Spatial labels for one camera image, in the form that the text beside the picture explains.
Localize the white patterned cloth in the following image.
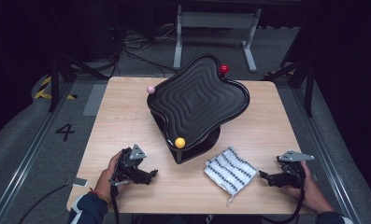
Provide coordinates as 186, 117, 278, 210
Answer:
204, 147, 259, 208

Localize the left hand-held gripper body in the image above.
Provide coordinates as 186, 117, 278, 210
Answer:
110, 143, 149, 187

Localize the red wrist bracelet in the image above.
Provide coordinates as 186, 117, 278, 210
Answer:
88, 189, 111, 203

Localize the black tripod stand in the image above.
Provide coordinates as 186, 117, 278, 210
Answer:
264, 59, 318, 119
47, 52, 109, 113

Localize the grey metal frame stand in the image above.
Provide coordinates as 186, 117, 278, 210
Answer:
173, 4, 263, 73

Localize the left hand-held gripper cable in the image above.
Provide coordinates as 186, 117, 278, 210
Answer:
109, 180, 121, 224

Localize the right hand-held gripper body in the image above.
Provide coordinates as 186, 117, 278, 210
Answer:
276, 149, 316, 189

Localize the metal floor rail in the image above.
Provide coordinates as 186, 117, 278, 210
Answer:
290, 87, 362, 224
0, 82, 74, 224

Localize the black floor cable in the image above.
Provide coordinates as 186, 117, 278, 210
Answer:
18, 183, 74, 224

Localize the silver tape piece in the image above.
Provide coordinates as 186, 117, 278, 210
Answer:
70, 176, 90, 189

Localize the person's right hand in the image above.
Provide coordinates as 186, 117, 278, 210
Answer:
282, 161, 334, 215

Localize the black wavy tray stand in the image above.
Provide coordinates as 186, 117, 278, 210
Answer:
146, 53, 251, 165

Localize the yellow black hazard tape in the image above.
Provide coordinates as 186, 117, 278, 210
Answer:
33, 76, 78, 101

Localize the hand-held gripper cable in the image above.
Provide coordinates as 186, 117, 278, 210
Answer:
109, 180, 121, 224
261, 174, 307, 224

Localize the bundle of black floor cables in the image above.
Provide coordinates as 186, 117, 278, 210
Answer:
111, 22, 182, 78

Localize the person's left hand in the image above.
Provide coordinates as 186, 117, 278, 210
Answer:
93, 151, 122, 202

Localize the right hand-held gripper cable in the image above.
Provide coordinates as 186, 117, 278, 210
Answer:
261, 174, 307, 224

